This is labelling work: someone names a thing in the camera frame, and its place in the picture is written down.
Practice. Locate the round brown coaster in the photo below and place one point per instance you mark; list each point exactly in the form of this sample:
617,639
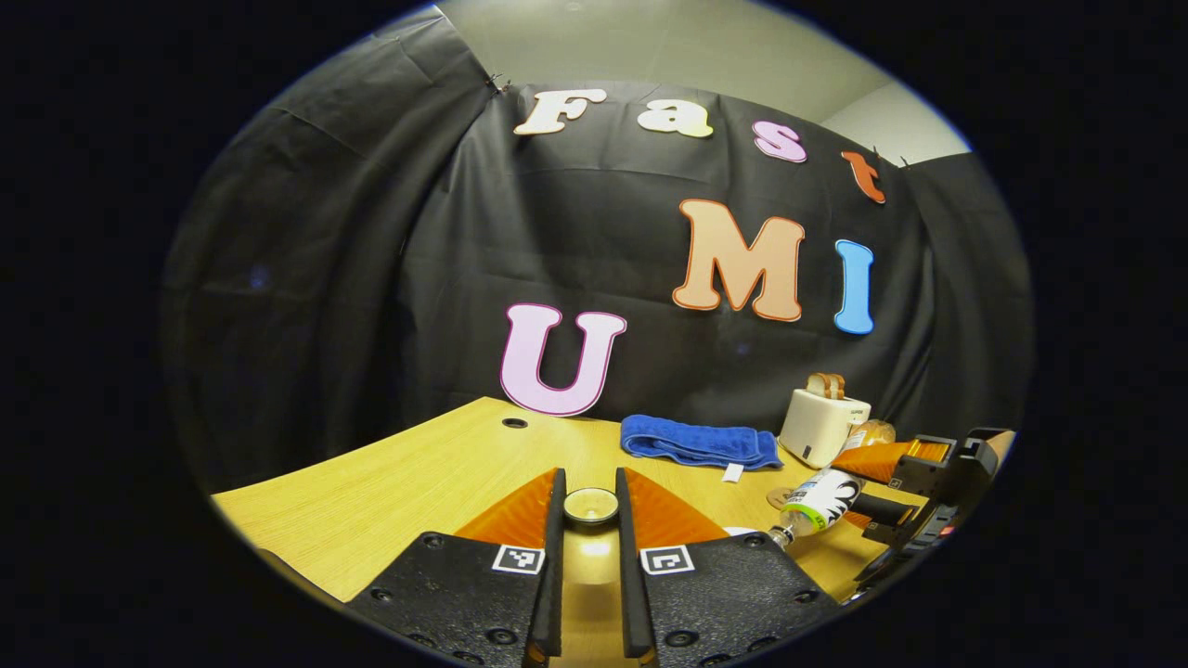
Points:
782,497

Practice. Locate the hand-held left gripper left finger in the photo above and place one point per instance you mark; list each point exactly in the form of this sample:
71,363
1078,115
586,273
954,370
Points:
555,575

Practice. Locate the black backdrop cloth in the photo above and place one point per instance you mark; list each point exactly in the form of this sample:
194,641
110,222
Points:
371,260

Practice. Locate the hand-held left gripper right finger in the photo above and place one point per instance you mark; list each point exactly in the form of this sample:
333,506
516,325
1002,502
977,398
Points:
631,594

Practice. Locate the blue towel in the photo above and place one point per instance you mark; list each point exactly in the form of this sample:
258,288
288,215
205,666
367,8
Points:
696,441

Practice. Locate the clear water bottle white label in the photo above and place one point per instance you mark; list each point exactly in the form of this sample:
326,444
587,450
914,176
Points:
821,501

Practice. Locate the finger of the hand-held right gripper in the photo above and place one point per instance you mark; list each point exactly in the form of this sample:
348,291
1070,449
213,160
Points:
882,459
882,512

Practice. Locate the white toaster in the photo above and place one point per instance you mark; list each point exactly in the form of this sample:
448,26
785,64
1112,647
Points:
821,427

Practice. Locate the teacup lid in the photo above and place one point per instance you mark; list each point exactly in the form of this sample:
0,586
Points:
590,506

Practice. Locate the toast slice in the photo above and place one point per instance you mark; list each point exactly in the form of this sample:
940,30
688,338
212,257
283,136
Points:
815,385
837,387

